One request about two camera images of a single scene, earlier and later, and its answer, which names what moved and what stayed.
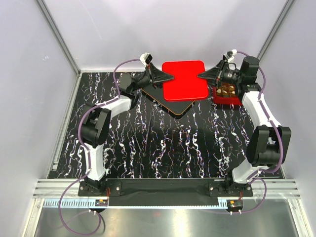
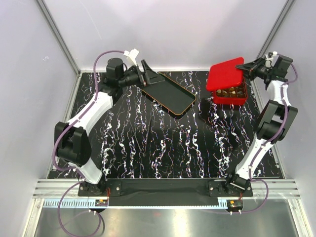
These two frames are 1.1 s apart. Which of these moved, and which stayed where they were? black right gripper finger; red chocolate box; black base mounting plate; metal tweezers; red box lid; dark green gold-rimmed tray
Moved: red box lid; black right gripper finger
Stayed: dark green gold-rimmed tray; red chocolate box; black base mounting plate; metal tweezers
